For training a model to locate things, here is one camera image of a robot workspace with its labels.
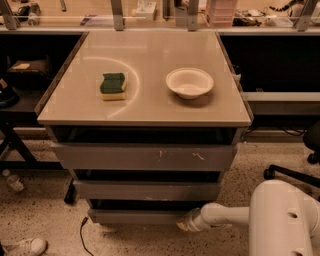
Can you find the black power cable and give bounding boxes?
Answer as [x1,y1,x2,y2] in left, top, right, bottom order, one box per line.
[78,216,89,256]

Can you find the white paper bowl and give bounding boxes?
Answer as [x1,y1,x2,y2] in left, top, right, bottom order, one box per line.
[166,68,214,100]

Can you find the clear plastic bottle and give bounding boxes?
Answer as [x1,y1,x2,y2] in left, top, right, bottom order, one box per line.
[2,169,24,192]

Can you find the pink stacked trays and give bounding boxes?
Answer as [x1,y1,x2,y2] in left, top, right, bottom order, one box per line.
[205,0,238,27]

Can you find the white and yellow gripper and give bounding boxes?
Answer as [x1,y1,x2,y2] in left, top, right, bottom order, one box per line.
[176,208,200,232]

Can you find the black office chair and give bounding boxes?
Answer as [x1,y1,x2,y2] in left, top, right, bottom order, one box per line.
[263,121,320,188]

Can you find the white box on shelf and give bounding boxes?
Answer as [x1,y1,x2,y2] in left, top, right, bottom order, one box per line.
[135,0,157,21]

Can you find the black bag with label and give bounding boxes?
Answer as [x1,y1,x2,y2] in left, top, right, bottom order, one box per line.
[6,59,51,90]

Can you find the green and yellow sponge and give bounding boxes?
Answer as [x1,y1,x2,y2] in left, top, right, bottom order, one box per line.
[100,73,127,101]

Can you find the grey bottom drawer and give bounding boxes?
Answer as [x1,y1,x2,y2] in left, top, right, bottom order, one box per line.
[88,199,206,225]

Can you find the white sneaker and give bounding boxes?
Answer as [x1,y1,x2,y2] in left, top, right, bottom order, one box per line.
[0,238,48,256]

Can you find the grey drawer cabinet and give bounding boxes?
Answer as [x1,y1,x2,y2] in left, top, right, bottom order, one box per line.
[34,29,254,225]

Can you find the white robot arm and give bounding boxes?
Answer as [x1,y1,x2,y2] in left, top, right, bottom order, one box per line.
[177,180,320,256]

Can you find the grey drawer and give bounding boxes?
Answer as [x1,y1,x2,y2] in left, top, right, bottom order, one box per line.
[74,181,220,201]
[88,199,206,225]
[52,143,237,171]

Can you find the grey middle drawer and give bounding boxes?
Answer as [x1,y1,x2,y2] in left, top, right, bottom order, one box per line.
[74,181,220,201]

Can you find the grey top drawer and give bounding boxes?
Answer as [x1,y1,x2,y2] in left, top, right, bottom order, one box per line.
[52,143,237,171]

